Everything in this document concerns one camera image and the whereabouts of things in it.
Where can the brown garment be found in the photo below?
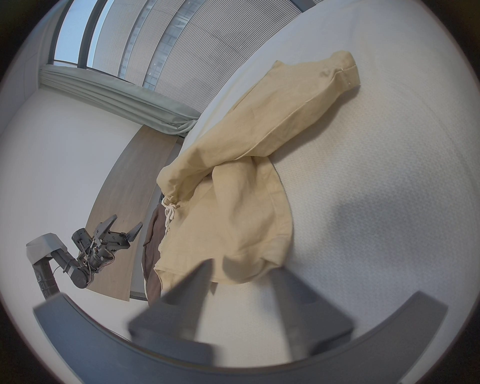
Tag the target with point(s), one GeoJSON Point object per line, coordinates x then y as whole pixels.
{"type": "Point", "coordinates": [153, 255]}

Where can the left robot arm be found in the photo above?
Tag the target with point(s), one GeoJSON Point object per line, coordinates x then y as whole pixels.
{"type": "Point", "coordinates": [80, 279]}

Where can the tan shorts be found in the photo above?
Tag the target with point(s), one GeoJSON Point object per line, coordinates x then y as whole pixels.
{"type": "Point", "coordinates": [232, 187]}

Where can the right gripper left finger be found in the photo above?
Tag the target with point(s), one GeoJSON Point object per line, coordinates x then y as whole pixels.
{"type": "Point", "coordinates": [180, 311]}

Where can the window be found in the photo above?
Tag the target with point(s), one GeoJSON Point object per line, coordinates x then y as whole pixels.
{"type": "Point", "coordinates": [225, 30]}

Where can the grey-green curtain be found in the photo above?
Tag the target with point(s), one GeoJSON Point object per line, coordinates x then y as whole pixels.
{"type": "Point", "coordinates": [112, 97]}

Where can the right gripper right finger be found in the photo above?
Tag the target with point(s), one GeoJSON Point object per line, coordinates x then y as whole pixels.
{"type": "Point", "coordinates": [311, 322]}

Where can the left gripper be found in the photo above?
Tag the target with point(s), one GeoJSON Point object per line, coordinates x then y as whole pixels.
{"type": "Point", "coordinates": [107, 245]}

